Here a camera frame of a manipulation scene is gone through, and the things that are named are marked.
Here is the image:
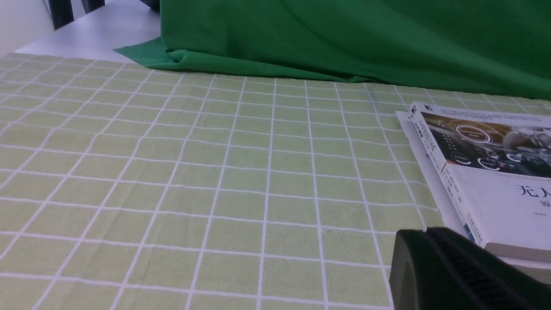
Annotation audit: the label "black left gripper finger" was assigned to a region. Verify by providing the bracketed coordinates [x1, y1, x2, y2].
[389, 227, 551, 310]

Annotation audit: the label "white book underneath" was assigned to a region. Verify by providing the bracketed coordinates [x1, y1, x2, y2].
[396, 111, 551, 286]

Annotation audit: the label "white book with dark cover photo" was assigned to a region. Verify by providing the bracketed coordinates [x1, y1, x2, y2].
[409, 101, 551, 263]

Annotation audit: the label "dark green backdrop cloth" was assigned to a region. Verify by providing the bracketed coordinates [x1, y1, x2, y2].
[117, 0, 551, 100]

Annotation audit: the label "green checkered tablecloth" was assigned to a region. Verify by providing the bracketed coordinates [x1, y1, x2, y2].
[0, 53, 550, 310]

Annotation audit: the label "dark chair legs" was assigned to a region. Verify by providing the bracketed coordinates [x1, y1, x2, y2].
[44, 0, 106, 30]

